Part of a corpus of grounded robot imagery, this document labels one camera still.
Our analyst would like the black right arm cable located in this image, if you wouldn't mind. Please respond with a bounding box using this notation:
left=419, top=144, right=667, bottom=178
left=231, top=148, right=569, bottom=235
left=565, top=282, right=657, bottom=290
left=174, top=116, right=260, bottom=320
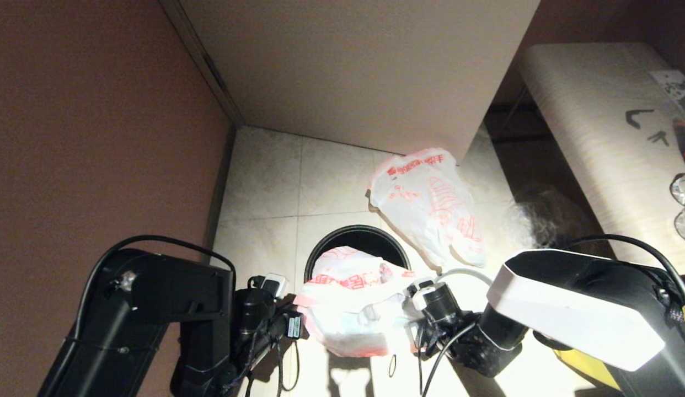
left=417, top=234, right=685, bottom=397

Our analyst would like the black left wrist camera cable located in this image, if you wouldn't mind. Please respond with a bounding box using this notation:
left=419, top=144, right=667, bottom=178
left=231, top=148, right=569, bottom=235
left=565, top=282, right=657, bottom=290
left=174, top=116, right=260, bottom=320
left=243, top=331, right=301, bottom=397

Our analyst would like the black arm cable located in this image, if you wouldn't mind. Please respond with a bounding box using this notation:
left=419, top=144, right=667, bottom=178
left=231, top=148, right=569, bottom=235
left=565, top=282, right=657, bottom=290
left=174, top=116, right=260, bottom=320
left=417, top=234, right=685, bottom=397
left=72, top=235, right=237, bottom=359

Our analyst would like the black angle bracket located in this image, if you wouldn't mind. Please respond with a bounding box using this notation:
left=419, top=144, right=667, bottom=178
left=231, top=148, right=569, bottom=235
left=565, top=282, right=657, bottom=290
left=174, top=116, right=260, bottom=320
left=625, top=109, right=655, bottom=130

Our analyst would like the white wood-grain table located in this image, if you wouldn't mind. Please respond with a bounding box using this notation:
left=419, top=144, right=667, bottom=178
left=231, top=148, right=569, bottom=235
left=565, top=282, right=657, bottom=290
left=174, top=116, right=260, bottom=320
left=519, top=43, right=685, bottom=260

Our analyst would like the black metal table leg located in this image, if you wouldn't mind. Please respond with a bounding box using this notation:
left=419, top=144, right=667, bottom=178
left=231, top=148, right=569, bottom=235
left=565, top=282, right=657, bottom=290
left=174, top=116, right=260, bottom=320
left=490, top=88, right=542, bottom=148

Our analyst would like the dark baseboard strip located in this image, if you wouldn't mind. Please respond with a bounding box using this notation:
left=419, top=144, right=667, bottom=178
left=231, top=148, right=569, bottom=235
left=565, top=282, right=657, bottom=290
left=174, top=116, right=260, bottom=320
left=173, top=126, right=237, bottom=397

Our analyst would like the black round trash bin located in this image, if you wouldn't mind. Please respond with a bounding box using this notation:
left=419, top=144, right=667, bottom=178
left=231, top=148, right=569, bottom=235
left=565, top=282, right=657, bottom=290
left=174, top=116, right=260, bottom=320
left=304, top=224, right=413, bottom=283

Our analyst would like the dark door frame strip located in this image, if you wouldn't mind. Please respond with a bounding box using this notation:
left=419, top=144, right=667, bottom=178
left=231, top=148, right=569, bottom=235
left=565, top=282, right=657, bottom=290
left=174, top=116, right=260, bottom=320
left=158, top=0, right=245, bottom=129

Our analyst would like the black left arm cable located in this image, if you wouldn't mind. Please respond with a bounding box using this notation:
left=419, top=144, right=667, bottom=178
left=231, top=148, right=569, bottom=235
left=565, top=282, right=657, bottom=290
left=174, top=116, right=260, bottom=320
left=72, top=235, right=237, bottom=359

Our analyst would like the crumpled clear plastic bag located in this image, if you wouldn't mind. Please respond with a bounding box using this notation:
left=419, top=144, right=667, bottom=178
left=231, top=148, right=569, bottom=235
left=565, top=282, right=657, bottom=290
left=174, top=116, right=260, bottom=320
left=502, top=187, right=564, bottom=251

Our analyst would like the printed paper sheet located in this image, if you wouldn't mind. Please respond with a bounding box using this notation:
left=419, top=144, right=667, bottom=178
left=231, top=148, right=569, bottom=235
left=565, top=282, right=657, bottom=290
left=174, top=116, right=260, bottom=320
left=650, top=69, right=685, bottom=118

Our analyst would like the grey bin ring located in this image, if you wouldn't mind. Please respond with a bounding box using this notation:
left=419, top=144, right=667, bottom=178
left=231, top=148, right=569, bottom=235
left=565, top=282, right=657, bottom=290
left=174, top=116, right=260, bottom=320
left=436, top=268, right=495, bottom=288

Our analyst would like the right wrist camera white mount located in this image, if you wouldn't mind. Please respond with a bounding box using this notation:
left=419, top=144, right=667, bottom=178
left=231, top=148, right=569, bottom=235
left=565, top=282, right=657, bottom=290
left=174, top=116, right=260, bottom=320
left=404, top=277, right=437, bottom=299

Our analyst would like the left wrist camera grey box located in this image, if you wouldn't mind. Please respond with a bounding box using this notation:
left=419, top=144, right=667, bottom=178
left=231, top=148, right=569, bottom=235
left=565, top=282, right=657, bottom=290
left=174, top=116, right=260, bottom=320
left=260, top=273, right=290, bottom=299

